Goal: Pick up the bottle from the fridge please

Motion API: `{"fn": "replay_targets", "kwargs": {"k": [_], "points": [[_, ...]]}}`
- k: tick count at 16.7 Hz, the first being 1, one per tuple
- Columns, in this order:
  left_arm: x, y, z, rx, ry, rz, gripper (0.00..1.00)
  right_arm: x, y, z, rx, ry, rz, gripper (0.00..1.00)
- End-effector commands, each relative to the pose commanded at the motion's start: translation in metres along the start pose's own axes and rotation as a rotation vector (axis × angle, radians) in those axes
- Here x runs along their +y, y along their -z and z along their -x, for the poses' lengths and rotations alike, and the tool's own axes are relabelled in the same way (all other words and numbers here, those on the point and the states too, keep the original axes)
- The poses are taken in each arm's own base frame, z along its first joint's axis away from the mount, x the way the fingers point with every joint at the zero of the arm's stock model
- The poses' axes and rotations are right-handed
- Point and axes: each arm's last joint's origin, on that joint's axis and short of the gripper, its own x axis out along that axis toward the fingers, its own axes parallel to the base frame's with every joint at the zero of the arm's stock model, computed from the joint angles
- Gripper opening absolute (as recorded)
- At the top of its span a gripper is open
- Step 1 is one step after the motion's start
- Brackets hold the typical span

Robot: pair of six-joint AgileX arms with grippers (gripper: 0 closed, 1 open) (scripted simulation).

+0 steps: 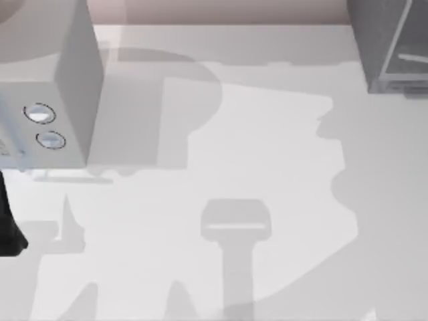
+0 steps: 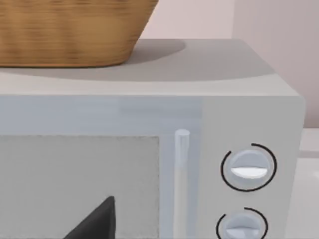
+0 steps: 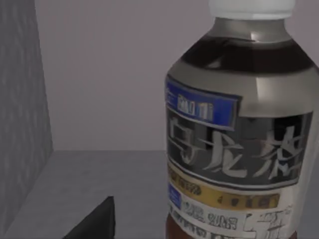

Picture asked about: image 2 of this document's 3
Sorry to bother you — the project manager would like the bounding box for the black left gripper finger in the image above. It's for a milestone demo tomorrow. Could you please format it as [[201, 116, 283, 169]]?
[[62, 196, 117, 239]]

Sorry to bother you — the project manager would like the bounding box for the microwave oven door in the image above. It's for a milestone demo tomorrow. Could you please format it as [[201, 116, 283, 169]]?
[[0, 96, 205, 239]]

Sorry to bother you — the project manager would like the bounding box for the pale microwave knob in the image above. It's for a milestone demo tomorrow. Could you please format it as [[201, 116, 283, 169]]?
[[222, 213, 264, 239], [228, 150, 272, 180]]

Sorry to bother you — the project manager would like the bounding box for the pale microwave oven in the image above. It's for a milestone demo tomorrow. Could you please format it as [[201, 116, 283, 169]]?
[[0, 38, 307, 239]]

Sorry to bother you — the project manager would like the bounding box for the woven wicker basket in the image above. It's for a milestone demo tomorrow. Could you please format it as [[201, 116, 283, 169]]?
[[0, 0, 160, 68]]

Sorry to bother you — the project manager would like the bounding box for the pale microwave door handle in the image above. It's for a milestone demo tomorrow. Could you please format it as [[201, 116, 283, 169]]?
[[174, 129, 191, 239]]

